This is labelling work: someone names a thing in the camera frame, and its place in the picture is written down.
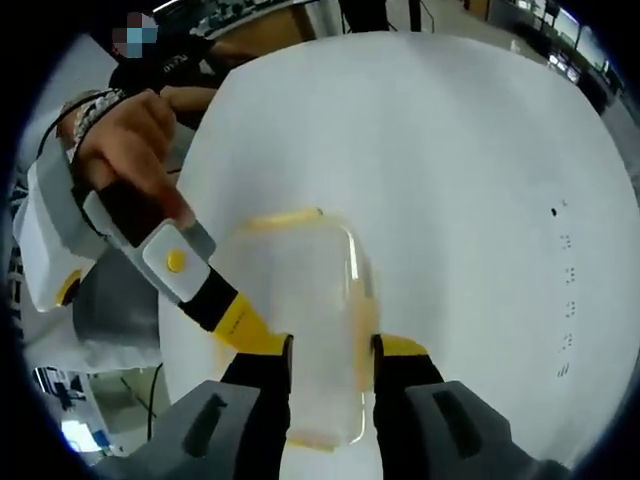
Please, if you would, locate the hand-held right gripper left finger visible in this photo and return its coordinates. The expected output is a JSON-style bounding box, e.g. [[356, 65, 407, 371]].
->
[[98, 332, 297, 480]]

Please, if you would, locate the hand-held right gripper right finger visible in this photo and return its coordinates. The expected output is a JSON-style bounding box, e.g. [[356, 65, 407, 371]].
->
[[368, 332, 564, 480]]

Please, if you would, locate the clear box with yellow plastic buckle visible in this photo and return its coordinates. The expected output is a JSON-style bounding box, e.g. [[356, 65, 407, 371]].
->
[[213, 204, 382, 451]]

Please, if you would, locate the person's left hand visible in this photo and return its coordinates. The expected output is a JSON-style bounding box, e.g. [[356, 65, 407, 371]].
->
[[74, 89, 197, 227]]

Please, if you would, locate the black hanging cable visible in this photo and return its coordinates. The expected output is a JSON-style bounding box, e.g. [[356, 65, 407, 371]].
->
[[118, 360, 167, 444]]

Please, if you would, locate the beaded bracelet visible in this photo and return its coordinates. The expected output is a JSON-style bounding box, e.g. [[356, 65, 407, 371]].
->
[[58, 87, 127, 147]]

